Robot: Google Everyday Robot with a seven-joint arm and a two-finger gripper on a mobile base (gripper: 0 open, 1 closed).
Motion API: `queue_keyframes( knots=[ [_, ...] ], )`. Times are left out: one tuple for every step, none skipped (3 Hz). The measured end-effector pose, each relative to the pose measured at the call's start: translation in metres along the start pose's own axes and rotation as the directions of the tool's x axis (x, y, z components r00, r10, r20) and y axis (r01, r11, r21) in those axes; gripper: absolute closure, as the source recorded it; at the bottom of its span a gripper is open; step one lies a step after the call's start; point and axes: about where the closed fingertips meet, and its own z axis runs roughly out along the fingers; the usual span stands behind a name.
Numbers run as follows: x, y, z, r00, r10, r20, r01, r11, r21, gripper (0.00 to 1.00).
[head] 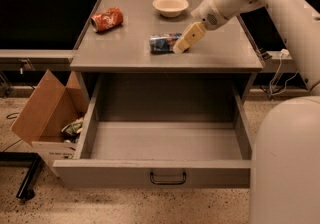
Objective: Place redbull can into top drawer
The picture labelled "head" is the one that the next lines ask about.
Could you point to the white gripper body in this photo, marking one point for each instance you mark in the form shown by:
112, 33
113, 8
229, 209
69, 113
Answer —
205, 14

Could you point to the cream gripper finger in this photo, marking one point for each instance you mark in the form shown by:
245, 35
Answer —
193, 33

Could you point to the blue redbull can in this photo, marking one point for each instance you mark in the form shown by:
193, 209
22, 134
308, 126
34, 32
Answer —
163, 43

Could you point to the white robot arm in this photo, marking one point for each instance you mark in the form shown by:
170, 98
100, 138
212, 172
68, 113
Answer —
285, 172

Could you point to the grey drawer cabinet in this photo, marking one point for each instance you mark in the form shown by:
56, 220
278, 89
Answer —
140, 53

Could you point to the crushed orange soda can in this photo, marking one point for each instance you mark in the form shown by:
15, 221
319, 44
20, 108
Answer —
107, 19

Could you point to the open grey top drawer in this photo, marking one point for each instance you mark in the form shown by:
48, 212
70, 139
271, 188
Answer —
125, 139

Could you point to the white paper bowl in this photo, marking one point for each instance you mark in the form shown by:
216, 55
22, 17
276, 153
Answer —
170, 8

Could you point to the trash in cardboard box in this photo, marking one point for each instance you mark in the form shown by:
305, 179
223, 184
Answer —
71, 132

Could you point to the brown cardboard box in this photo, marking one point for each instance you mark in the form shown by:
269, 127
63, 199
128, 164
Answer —
49, 109

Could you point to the black metal stand leg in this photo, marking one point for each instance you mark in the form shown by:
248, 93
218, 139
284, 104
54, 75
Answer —
33, 164

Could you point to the black drawer handle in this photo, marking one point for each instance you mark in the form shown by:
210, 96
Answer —
168, 180

